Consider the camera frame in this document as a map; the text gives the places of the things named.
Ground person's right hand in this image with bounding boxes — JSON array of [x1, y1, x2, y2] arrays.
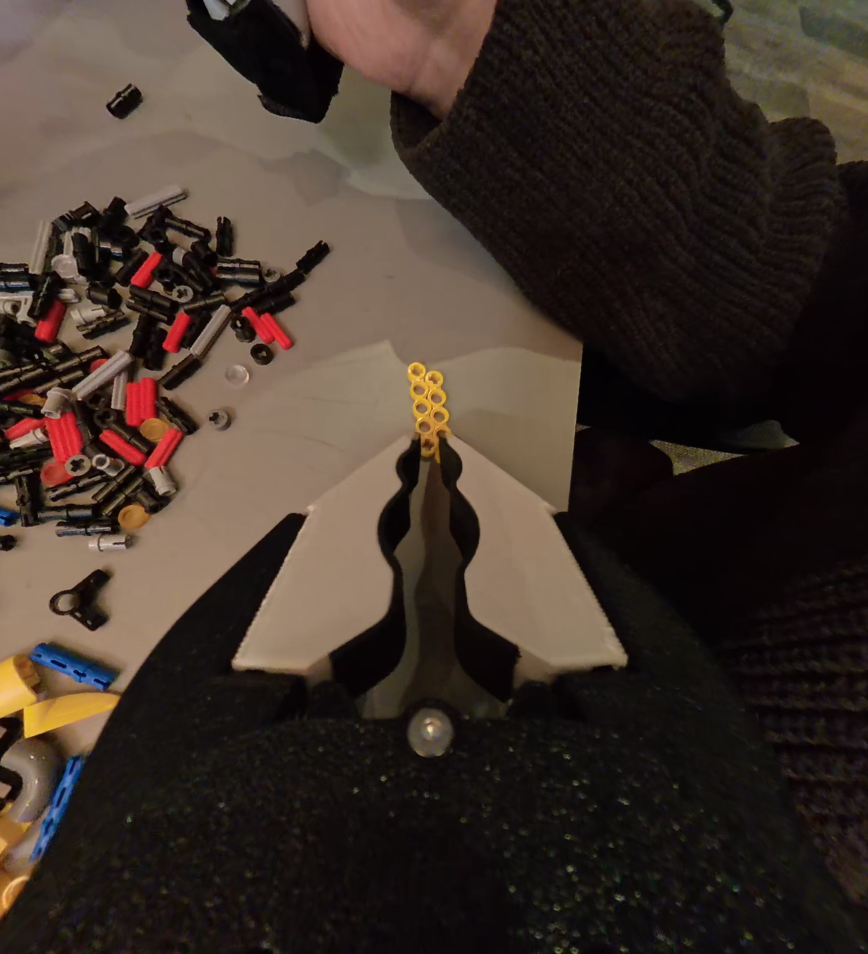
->
[[306, 0, 499, 122]]

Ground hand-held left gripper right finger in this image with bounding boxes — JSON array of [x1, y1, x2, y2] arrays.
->
[[434, 434, 630, 700]]

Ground blue toothed beam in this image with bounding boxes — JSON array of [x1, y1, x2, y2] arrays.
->
[[29, 642, 119, 691]]

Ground pile of small connector pins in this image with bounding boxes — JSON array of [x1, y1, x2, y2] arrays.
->
[[0, 185, 332, 554]]

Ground person's dark sweater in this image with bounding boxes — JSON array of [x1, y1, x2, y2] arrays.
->
[[568, 134, 868, 954]]

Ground black ring connector part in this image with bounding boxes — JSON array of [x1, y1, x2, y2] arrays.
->
[[50, 570, 113, 632]]

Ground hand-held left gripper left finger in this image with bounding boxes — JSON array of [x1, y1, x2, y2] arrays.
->
[[233, 436, 421, 698]]

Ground yellow holed beam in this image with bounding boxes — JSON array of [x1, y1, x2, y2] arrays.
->
[[406, 362, 454, 458]]

